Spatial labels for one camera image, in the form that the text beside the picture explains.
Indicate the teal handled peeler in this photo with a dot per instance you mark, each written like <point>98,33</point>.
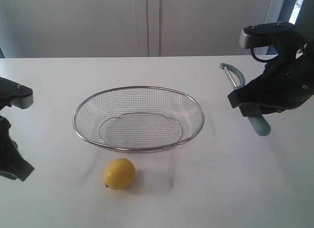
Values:
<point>237,80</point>

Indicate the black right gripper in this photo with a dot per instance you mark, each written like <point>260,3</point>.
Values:
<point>287,81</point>

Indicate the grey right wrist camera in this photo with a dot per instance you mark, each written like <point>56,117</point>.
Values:
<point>256,36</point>

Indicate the oval metal wire basket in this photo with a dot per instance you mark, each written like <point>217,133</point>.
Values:
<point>138,119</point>

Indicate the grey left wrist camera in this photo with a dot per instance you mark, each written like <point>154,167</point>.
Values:
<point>14,94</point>

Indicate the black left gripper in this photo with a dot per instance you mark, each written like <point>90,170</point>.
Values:
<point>12,165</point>

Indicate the yellow lemon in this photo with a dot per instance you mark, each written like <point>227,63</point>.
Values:
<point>119,174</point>

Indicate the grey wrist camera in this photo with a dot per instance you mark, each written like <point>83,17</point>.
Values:
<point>256,36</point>
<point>14,94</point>

